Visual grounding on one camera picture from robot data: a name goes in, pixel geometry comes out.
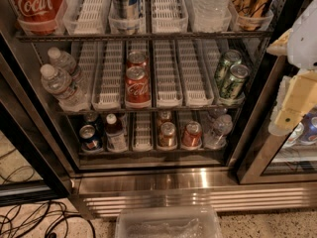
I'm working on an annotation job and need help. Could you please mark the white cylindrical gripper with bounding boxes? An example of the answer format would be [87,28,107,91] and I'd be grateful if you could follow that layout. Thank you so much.
[266,29,317,136]

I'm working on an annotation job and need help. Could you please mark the red coke can bottom shelf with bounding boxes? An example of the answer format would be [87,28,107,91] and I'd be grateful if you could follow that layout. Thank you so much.
[181,121,202,148]

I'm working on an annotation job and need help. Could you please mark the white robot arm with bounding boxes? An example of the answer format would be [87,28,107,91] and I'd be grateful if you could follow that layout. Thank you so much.
[266,0,317,136]

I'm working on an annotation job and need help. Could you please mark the front green can middle shelf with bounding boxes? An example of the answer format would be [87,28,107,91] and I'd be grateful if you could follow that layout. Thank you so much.
[220,64,250,99]

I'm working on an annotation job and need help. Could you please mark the green can shelf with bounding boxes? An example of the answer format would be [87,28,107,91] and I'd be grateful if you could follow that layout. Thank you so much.
[214,50,242,85]
[220,64,250,99]

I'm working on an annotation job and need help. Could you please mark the rear green can middle shelf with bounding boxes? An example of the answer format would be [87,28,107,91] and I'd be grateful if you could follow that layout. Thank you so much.
[214,50,242,85]

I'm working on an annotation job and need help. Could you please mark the gold brown can top shelf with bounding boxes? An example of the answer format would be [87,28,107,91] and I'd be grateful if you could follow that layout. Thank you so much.
[229,0,273,32]

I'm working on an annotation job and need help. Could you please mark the blue can behind right door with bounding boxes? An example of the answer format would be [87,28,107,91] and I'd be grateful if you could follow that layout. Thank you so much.
[299,112,317,145]

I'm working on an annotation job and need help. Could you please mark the clear water bottle top shelf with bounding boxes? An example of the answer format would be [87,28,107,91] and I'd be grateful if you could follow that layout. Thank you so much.
[191,0,234,20]

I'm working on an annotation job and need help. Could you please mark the clear water bottle shelf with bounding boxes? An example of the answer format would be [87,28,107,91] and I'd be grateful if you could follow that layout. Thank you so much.
[191,0,234,20]
[205,114,233,150]

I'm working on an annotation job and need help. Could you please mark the white can behind right door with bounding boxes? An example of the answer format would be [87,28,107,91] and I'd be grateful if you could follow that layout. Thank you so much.
[284,123,304,148]

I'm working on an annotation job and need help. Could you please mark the clear water bottle bottom shelf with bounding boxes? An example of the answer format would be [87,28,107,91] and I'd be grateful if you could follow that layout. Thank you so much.
[205,114,233,150]

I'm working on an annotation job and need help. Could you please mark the rear orange can bottom shelf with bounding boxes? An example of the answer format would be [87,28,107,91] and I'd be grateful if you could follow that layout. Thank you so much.
[158,111,172,126]

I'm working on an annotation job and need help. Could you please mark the orange can shelf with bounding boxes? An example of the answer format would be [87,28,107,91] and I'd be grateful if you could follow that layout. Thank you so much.
[158,122,176,147]
[158,111,172,126]

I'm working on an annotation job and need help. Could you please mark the rear red coke can middle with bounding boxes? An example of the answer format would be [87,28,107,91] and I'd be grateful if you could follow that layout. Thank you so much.
[127,51,148,68]

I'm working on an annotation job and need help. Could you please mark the front orange can bottom shelf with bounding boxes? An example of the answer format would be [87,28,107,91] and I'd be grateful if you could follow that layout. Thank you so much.
[158,122,176,147]

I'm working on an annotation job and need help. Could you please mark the front red coke can middle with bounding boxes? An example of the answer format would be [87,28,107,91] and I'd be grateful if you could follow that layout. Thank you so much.
[125,66,151,108]

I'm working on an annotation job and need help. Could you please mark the steel fridge with glass doors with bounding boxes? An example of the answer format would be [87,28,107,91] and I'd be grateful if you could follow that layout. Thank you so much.
[0,0,317,219]

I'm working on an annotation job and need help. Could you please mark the silver blue can top shelf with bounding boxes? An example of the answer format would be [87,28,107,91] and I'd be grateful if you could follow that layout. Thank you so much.
[112,0,139,20]

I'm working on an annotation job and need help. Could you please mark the blue pepsi can bottom shelf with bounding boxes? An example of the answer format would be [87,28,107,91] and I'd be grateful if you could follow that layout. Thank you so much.
[79,125,103,153]

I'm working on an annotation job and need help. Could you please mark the rear water bottle middle shelf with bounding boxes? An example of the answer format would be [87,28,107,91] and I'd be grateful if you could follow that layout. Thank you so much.
[48,47,84,83]

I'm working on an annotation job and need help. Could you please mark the front water bottle middle shelf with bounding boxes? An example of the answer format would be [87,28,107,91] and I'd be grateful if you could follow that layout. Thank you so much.
[40,63,89,112]

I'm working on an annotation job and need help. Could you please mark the large red Coca-Cola can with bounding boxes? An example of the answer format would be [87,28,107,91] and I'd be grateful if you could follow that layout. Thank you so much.
[13,0,67,36]

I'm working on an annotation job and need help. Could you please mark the brown drink bottle white cap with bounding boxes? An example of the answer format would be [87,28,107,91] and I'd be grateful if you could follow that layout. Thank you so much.
[105,113,127,152]

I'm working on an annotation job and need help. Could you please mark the clear plastic bin on floor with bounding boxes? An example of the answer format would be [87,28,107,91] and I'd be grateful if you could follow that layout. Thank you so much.
[115,206,223,238]

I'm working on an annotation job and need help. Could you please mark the black cables on floor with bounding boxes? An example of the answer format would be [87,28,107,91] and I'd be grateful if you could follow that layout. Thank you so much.
[0,147,97,238]

